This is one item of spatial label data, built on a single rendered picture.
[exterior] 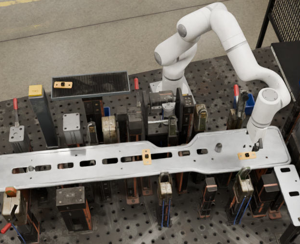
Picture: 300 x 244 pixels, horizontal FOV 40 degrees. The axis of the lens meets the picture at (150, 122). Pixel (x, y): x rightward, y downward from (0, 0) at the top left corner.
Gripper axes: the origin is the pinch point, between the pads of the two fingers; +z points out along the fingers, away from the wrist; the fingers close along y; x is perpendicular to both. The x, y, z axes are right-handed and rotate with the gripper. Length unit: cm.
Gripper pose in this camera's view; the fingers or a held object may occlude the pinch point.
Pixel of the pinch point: (252, 141)
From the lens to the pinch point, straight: 185.9
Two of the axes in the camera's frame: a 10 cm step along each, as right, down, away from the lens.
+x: 9.9, -1.0, 0.8
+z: -0.1, 5.9, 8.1
